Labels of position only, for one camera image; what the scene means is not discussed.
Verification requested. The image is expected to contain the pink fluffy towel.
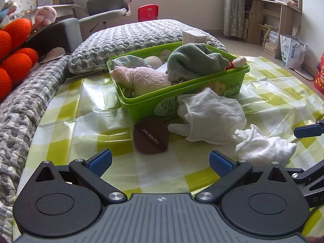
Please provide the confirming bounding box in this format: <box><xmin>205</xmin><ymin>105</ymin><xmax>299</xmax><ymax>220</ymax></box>
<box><xmin>110</xmin><ymin>66</ymin><xmax>173</xmax><ymax>98</ymax></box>

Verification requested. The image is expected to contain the large white foam block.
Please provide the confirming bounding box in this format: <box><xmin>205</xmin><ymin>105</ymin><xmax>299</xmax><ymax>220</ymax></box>
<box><xmin>182</xmin><ymin>30</ymin><xmax>207</xmax><ymax>45</ymax></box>

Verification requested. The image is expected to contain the plush doll with red hat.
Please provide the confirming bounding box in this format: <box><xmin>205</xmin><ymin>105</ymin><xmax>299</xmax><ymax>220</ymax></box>
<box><xmin>225</xmin><ymin>57</ymin><xmax>247</xmax><ymax>71</ymax></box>

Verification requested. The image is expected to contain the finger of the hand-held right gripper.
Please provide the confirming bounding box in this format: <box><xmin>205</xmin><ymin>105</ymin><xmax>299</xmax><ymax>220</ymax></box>
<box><xmin>286</xmin><ymin>167</ymin><xmax>314</xmax><ymax>184</ymax></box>
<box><xmin>294</xmin><ymin>121</ymin><xmax>324</xmax><ymax>139</ymax></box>

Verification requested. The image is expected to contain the red plastic chair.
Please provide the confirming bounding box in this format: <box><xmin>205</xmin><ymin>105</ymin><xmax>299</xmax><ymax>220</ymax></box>
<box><xmin>138</xmin><ymin>4</ymin><xmax>159</xmax><ymax>22</ymax></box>

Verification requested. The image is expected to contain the thin flat board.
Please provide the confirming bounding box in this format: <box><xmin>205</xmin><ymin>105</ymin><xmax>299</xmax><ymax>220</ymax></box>
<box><xmin>25</xmin><ymin>20</ymin><xmax>61</xmax><ymax>42</ymax></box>

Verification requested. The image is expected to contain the rag doll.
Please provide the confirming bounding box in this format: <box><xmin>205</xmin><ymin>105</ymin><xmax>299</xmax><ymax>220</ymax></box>
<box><xmin>111</xmin><ymin>55</ymin><xmax>163</xmax><ymax>69</ymax></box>

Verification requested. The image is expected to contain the red printed bag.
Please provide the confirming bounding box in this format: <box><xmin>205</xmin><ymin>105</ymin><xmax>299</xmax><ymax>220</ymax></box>
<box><xmin>314</xmin><ymin>52</ymin><xmax>324</xmax><ymax>95</ymax></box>

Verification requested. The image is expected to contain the white paper bag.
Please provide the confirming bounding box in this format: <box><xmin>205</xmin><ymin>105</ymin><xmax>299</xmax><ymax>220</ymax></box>
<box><xmin>280</xmin><ymin>34</ymin><xmax>309</xmax><ymax>71</ymax></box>

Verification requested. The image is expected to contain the grey quilted sofa cover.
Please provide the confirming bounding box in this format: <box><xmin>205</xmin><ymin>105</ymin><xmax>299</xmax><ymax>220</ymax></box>
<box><xmin>0</xmin><ymin>54</ymin><xmax>71</xmax><ymax>243</ymax></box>

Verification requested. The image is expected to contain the small white cloth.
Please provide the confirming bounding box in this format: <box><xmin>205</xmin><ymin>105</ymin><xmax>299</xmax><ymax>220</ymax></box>
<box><xmin>234</xmin><ymin>124</ymin><xmax>297</xmax><ymax>167</ymax></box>

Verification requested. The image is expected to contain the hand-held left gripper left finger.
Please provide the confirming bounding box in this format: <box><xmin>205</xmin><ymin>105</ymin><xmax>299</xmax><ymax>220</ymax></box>
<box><xmin>34</xmin><ymin>149</ymin><xmax>128</xmax><ymax>205</ymax></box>

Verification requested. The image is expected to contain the orange plush toy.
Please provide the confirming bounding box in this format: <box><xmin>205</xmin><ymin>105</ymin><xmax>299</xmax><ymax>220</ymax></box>
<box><xmin>0</xmin><ymin>18</ymin><xmax>39</xmax><ymax>102</ymax></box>

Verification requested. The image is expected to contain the pale crumpled paper piece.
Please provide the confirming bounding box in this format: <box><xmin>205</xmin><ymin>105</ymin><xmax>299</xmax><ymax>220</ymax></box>
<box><xmin>38</xmin><ymin>47</ymin><xmax>67</xmax><ymax>64</ymax></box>

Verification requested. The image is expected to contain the brown round puff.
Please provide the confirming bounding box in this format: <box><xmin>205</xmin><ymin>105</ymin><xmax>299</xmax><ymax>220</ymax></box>
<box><xmin>133</xmin><ymin>118</ymin><xmax>171</xmax><ymax>154</ymax></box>

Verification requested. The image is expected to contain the large white cloth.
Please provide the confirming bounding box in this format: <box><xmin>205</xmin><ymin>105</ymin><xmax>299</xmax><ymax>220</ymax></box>
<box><xmin>168</xmin><ymin>87</ymin><xmax>247</xmax><ymax>146</ymax></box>

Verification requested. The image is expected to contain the green plastic bin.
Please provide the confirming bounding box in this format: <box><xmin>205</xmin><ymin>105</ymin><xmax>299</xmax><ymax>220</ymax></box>
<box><xmin>107</xmin><ymin>42</ymin><xmax>250</xmax><ymax>126</ymax></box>

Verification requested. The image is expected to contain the grey patterned curtain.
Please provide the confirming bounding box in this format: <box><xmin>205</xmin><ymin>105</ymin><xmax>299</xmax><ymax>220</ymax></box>
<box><xmin>224</xmin><ymin>0</ymin><xmax>250</xmax><ymax>38</ymax></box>

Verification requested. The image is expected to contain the pink plush toy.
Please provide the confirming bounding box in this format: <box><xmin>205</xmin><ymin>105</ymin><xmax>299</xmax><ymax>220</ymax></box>
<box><xmin>32</xmin><ymin>5</ymin><xmax>57</xmax><ymax>28</ymax></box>

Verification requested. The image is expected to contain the grey quilted cushion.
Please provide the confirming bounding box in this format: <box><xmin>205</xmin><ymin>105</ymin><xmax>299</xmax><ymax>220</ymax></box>
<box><xmin>68</xmin><ymin>19</ymin><xmax>228</xmax><ymax>75</ymax></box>

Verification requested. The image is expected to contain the green towel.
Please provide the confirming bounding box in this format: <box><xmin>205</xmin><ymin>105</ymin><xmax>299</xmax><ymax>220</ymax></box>
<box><xmin>167</xmin><ymin>43</ymin><xmax>229</xmax><ymax>83</ymax></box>

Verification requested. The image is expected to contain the wooden shelf unit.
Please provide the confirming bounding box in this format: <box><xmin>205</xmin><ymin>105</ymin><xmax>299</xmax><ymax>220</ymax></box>
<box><xmin>244</xmin><ymin>0</ymin><xmax>303</xmax><ymax>59</ymax></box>

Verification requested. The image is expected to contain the yellow-green checkered tablecloth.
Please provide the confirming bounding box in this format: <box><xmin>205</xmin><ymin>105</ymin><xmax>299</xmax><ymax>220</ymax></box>
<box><xmin>13</xmin><ymin>56</ymin><xmax>324</xmax><ymax>238</ymax></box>

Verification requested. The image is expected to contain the grey office chair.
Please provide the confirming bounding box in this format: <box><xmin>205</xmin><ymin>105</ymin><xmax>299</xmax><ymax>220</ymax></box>
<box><xmin>78</xmin><ymin>0</ymin><xmax>133</xmax><ymax>34</ymax></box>

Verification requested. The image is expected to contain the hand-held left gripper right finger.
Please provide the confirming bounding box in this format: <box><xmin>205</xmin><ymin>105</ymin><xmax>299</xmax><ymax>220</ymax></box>
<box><xmin>196</xmin><ymin>150</ymin><xmax>291</xmax><ymax>205</ymax></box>

